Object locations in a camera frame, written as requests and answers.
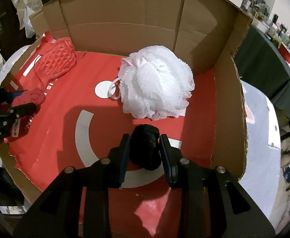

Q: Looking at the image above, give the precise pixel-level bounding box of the red knitted ball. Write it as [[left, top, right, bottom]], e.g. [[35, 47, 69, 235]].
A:
[[9, 87, 47, 135]]

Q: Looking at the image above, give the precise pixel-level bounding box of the red foam net sleeve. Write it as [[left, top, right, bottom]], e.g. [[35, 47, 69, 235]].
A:
[[34, 37, 77, 85]]

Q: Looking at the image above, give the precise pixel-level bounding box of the black fuzzy pompom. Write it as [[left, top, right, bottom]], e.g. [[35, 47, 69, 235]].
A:
[[130, 124, 162, 171]]

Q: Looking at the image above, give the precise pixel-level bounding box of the white mesh bath pouf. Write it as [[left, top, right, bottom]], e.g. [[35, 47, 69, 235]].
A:
[[107, 46, 195, 121]]

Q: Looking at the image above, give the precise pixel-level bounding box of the grey fleece blanket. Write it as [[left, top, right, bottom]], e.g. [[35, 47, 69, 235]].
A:
[[239, 81, 281, 217]]

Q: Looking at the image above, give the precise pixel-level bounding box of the plastic bag on door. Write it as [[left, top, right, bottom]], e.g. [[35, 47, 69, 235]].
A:
[[23, 6, 35, 38]]

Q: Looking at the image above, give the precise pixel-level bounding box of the dark green clothed table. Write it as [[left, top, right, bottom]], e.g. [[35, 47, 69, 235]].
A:
[[234, 26, 290, 117]]

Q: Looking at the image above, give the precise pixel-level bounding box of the cardboard box red lining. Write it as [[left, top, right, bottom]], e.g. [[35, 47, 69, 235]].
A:
[[0, 0, 251, 237]]

